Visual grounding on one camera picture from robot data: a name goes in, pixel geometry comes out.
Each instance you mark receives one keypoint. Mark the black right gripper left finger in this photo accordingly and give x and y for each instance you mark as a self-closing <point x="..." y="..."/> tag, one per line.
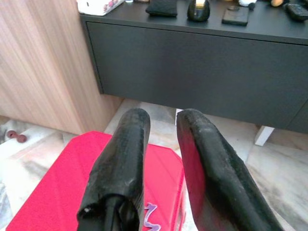
<point x="120" y="173"/>

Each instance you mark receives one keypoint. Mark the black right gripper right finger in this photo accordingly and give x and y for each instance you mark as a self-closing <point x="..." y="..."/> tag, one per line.
<point x="221" y="183"/>

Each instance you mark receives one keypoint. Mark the red plastic stool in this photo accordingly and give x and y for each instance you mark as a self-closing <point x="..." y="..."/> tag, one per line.
<point x="60" y="180"/>

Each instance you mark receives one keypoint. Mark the white console leg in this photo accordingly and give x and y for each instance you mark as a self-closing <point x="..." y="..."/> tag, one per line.
<point x="178" y="111"/>
<point x="263" y="136"/>

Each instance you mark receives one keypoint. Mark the small red dumbbell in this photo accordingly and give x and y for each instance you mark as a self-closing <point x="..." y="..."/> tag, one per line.
<point x="20" y="138"/>

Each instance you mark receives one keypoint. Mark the dark grey low console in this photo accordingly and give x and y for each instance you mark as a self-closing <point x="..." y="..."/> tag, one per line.
<point x="192" y="72"/>

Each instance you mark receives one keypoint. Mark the light wooden cabinet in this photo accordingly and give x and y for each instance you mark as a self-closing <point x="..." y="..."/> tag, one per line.
<point x="48" y="60"/>

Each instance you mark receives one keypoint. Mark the black flat wallet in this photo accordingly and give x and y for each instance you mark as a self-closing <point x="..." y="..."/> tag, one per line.
<point x="234" y="16"/>

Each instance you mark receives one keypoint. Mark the white floral tissue box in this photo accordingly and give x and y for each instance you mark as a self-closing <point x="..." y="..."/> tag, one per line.
<point x="96" y="8"/>

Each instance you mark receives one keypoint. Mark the black tape dispenser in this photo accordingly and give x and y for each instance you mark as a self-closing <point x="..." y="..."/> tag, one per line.
<point x="198" y="14"/>

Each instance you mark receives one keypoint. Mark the black fabric pouch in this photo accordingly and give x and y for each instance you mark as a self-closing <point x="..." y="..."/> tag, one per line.
<point x="162" y="8"/>

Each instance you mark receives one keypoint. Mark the small panda plush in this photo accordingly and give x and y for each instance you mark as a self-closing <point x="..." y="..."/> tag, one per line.
<point x="244" y="2"/>

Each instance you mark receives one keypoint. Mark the black remote control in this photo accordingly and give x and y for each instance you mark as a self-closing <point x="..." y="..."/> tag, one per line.
<point x="297" y="10"/>

